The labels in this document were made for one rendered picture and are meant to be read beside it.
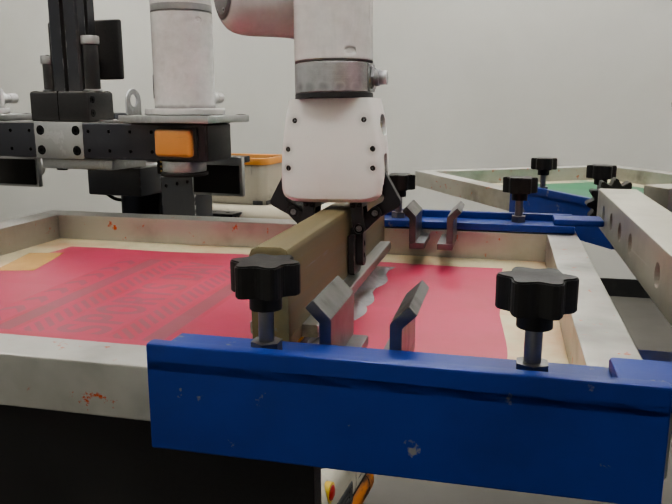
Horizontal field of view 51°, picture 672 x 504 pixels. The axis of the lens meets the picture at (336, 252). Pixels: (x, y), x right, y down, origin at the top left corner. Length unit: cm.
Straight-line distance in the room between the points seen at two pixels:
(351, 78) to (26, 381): 37
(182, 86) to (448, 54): 347
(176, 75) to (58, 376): 70
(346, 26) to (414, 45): 386
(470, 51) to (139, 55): 219
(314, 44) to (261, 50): 409
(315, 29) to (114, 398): 37
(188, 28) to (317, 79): 50
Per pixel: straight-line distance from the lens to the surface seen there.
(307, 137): 68
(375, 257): 77
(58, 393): 51
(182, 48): 113
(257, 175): 172
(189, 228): 104
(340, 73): 66
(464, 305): 73
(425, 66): 451
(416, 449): 42
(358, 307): 70
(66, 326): 70
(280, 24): 73
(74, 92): 126
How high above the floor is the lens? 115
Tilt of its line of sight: 12 degrees down
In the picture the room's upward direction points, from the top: straight up
